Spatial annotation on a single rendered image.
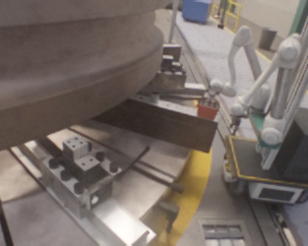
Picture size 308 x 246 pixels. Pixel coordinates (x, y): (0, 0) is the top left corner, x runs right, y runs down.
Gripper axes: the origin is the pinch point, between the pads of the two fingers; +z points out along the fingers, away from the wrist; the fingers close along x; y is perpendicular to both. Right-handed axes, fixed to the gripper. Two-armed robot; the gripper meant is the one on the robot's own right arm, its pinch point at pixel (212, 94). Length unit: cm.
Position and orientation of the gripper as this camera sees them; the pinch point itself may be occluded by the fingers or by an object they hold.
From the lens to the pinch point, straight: 241.8
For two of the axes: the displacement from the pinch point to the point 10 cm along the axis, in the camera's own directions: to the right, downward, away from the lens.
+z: -3.0, 4.9, -8.2
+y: 1.3, -8.3, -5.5
